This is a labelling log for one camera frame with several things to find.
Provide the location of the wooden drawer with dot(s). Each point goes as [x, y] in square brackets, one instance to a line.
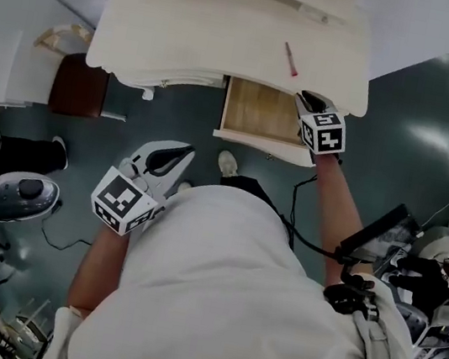
[261, 112]

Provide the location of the wooden chair brown seat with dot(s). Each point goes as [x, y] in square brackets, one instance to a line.
[78, 84]

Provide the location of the grey device black knob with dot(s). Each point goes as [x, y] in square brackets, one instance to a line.
[11, 203]

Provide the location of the person's white shoe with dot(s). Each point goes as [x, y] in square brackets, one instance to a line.
[185, 187]
[228, 163]
[60, 151]

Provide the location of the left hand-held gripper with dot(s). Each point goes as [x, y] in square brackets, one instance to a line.
[123, 200]

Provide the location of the person's white right shoe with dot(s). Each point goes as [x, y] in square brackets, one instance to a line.
[228, 163]

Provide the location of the cream white desk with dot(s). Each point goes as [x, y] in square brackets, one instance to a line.
[214, 36]

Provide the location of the person's white shirt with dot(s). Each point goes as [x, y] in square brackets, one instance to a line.
[229, 303]

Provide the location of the black monitor mount clamp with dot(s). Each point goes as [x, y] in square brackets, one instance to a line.
[352, 291]

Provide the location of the red pen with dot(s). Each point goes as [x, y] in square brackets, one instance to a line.
[290, 59]

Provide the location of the person's white left shoe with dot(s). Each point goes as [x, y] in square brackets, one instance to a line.
[185, 187]

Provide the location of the person's black trouser legs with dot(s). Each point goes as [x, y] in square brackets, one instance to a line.
[249, 185]

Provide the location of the black chest-mounted monitor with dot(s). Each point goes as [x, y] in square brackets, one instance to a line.
[373, 233]

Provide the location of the white cloth bundle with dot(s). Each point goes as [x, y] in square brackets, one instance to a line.
[447, 250]

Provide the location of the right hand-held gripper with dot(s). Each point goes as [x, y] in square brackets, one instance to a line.
[326, 134]

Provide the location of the person's left forearm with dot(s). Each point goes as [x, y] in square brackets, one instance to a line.
[96, 268]

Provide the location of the person's right forearm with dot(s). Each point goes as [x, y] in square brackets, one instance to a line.
[338, 210]

